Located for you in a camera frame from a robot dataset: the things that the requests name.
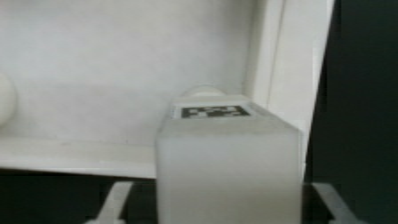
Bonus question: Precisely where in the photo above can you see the white front fence bar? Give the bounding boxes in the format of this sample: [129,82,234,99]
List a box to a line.
[269,0,337,173]

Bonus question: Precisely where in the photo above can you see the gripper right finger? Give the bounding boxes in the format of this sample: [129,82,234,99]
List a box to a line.
[301,183,369,224]

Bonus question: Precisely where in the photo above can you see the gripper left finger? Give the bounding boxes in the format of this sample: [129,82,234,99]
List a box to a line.
[83,180,161,224]

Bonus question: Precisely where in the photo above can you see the white square tabletop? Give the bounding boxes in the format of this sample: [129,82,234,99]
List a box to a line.
[0,0,262,178]

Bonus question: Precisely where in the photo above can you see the white table leg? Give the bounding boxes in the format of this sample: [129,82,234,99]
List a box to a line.
[157,87,303,224]

